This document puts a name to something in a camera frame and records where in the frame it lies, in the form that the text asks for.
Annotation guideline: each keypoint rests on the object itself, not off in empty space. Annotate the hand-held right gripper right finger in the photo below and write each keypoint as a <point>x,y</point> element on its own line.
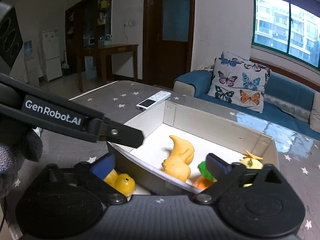
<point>216,166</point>

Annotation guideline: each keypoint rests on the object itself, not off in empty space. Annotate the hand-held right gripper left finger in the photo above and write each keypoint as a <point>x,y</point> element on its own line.
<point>105,165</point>

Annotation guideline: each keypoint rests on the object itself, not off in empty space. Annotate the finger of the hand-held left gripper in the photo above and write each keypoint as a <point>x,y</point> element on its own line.
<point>122,135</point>

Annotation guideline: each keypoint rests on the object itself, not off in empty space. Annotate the green toy block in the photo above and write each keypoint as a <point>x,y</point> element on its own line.
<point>203,168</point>

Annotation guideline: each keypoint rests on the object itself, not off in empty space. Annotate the orange toy block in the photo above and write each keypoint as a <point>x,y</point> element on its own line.
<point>202,183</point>

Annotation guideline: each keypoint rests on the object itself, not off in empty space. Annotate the yellow rubber duck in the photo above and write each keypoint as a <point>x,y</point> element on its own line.
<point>123,183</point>

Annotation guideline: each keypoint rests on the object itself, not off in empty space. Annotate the pale yellow bird toy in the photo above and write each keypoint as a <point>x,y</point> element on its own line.
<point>251,164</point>

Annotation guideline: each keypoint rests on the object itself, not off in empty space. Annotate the white cardboard box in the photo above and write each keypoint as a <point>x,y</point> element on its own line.
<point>217,130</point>

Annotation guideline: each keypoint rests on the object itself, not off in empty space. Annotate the orange dinosaur toy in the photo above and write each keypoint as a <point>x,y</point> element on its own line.
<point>177,166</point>

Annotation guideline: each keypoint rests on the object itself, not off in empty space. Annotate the person's left hand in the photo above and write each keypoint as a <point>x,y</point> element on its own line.
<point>17,147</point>

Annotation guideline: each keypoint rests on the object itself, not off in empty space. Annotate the white remote control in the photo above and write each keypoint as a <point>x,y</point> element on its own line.
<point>153,100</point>

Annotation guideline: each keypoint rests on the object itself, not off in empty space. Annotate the white fridge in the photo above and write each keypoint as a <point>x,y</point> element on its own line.
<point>51,55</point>

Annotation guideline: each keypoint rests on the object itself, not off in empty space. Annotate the dark wooden shelf cabinet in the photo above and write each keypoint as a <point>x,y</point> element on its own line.
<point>75,30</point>

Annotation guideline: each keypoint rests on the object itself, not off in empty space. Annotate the butterfly print pillow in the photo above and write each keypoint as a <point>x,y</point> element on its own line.
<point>237,82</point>

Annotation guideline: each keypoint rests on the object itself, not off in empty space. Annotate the dark wooden side desk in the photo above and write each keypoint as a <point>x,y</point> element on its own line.
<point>117,48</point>

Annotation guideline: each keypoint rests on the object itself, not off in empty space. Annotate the teal glass jar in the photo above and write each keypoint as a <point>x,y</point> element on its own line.
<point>105,42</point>

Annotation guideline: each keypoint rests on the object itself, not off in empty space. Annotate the dark wooden door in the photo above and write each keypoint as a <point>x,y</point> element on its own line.
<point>172,55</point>

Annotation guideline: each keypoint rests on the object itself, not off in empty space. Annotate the white throw blanket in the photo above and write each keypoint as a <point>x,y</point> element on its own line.
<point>206,67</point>

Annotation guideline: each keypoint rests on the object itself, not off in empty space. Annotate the blue sofa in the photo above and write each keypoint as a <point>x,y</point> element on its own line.
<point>285,90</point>

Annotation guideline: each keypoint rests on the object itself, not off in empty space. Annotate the grey cushion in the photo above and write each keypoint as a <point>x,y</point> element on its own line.
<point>315,116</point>

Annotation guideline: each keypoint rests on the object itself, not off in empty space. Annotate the green framed window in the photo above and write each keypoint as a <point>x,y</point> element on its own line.
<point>282,27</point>

